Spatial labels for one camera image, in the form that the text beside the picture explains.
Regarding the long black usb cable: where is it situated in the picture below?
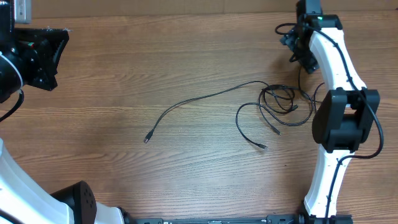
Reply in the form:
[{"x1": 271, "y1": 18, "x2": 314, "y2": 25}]
[{"x1": 143, "y1": 80, "x2": 271, "y2": 144}]

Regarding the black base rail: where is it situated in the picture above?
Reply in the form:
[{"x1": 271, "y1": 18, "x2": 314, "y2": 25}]
[{"x1": 125, "y1": 214, "x2": 353, "y2": 224}]

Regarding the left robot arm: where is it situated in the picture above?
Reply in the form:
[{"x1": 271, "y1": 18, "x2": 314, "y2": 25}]
[{"x1": 1, "y1": 0, "x2": 135, "y2": 223}]

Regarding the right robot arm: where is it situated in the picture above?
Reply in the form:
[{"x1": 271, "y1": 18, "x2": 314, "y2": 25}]
[{"x1": 280, "y1": 0, "x2": 381, "y2": 223}]

